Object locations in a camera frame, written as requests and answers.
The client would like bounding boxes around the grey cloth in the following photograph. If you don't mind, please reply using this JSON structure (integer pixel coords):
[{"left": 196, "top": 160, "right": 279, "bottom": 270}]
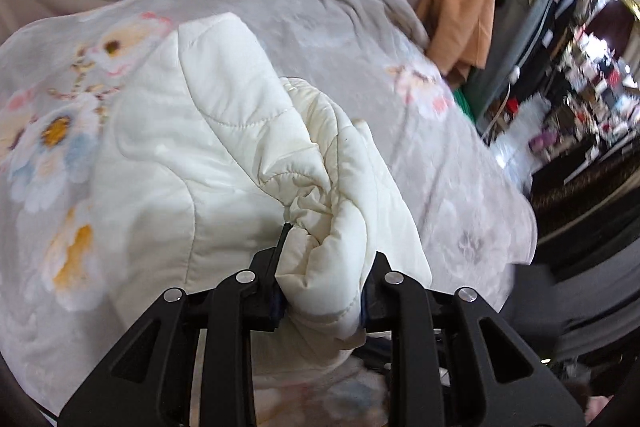
[{"left": 497, "top": 257, "right": 640, "bottom": 370}]

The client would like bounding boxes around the floral printed blanket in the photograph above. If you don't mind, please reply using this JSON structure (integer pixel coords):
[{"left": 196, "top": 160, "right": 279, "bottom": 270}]
[{"left": 0, "top": 0, "right": 538, "bottom": 427}]

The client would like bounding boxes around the grey fleece blanket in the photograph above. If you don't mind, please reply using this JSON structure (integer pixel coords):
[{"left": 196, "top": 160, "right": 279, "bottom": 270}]
[{"left": 317, "top": 0, "right": 432, "bottom": 54}]

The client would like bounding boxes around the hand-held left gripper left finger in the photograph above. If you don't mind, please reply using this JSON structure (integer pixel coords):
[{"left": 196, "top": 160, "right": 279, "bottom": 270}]
[{"left": 57, "top": 222, "right": 292, "bottom": 427}]

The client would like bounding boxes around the orange cloth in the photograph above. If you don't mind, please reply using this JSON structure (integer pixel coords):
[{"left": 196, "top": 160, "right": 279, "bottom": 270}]
[{"left": 416, "top": 0, "right": 499, "bottom": 82}]

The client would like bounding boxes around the cluttered shelf of goods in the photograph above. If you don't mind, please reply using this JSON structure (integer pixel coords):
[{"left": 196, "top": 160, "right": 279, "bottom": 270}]
[{"left": 492, "top": 0, "right": 640, "bottom": 170}]

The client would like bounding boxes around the dark patterned cloth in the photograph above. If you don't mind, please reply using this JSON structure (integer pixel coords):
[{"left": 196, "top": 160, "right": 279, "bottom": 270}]
[{"left": 529, "top": 151, "right": 640, "bottom": 250}]

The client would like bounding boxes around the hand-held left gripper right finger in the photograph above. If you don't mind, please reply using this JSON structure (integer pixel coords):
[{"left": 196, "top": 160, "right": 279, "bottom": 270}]
[{"left": 357, "top": 252, "right": 586, "bottom": 427}]

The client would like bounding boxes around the white quilted jacket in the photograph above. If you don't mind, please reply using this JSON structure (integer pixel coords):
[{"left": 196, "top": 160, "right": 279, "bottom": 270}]
[{"left": 92, "top": 12, "right": 433, "bottom": 373}]

